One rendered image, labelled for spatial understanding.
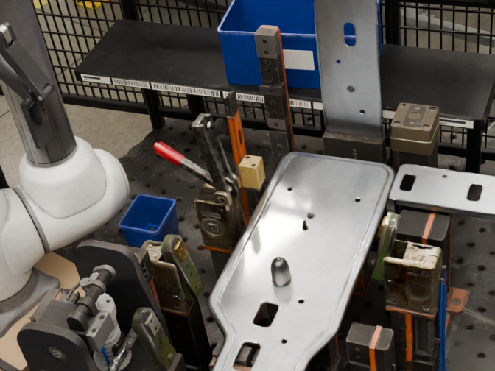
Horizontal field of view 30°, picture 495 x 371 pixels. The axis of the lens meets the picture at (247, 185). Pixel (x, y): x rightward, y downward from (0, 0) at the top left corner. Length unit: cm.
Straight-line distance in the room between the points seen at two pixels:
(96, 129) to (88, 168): 182
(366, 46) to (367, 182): 25
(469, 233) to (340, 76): 50
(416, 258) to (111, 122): 234
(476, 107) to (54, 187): 83
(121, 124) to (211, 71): 170
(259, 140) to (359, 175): 63
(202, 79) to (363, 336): 74
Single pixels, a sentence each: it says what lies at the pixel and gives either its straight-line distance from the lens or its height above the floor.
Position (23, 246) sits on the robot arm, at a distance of 188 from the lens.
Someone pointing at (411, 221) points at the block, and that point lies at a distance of 165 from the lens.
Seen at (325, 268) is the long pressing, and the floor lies 100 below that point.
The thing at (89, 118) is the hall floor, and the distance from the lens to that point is 374.
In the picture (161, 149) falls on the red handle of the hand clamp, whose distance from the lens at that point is 162.
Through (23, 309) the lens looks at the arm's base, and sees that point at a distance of 197.
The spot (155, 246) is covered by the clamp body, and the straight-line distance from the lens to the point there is 155.
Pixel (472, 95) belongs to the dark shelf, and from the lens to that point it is 185.
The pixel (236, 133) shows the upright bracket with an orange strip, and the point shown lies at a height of 112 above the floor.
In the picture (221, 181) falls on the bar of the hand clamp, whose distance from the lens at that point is 159.
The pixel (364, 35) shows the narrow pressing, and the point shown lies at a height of 123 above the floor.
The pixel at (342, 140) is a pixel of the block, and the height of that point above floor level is 100.
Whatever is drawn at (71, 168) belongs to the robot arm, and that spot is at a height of 102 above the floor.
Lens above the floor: 213
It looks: 41 degrees down
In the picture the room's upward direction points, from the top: 10 degrees counter-clockwise
